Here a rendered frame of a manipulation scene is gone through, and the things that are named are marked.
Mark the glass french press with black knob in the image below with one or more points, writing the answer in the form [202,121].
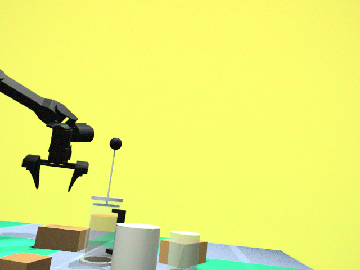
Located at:
[105,213]

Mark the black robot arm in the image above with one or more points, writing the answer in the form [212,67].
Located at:
[49,111]

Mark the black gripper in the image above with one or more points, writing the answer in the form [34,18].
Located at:
[58,154]

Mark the grey cylinder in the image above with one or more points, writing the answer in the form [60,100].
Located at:
[136,247]

